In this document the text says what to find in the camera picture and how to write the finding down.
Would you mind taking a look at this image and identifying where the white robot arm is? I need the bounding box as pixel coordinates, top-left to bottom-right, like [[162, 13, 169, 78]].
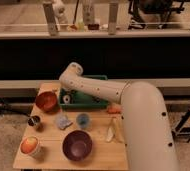
[[59, 62, 180, 171]]

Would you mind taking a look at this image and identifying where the red bowl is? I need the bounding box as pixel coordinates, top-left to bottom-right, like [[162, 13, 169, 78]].
[[35, 91, 57, 112]]

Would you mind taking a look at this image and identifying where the purple bowl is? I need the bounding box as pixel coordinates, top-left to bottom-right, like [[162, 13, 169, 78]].
[[62, 130, 93, 161]]

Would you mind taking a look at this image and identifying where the green plastic bin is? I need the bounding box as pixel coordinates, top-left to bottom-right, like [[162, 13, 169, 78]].
[[58, 74, 110, 110]]

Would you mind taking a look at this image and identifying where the orange toy carrot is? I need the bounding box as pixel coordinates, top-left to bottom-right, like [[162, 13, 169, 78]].
[[107, 104, 121, 114]]

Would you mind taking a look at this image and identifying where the white tape roll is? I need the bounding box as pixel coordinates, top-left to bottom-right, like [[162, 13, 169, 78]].
[[63, 95, 71, 104]]

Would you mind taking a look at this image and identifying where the blue plastic cup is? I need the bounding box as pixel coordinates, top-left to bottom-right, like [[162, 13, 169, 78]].
[[76, 113, 90, 129]]

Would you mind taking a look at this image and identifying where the crumpled light blue cloth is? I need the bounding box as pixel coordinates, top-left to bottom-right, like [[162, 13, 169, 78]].
[[56, 115, 72, 130]]

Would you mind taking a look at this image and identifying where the wooden table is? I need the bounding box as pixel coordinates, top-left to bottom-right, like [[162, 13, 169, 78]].
[[12, 82, 129, 171]]

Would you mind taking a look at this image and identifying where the small metal cup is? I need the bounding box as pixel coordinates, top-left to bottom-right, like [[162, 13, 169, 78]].
[[28, 115, 41, 130]]

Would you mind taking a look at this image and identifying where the black office chair base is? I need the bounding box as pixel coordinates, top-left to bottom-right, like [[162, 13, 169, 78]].
[[128, 0, 185, 30]]

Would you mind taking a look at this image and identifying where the yellow black stand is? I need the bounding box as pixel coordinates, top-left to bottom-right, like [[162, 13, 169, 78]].
[[172, 97, 190, 141]]

